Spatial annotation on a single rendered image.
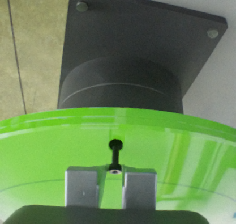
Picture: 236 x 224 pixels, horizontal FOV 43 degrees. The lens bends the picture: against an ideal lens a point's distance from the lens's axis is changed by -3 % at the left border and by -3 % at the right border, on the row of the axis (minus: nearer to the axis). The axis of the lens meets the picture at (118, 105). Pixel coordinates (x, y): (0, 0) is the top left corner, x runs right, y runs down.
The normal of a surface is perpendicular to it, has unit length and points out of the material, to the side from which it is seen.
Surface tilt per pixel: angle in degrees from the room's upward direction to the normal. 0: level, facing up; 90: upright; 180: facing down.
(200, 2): 0
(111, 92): 90
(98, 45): 0
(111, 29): 0
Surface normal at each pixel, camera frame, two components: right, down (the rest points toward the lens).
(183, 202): 0.11, 0.64
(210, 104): -0.04, 0.82
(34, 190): -0.21, 0.59
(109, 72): -0.19, -0.56
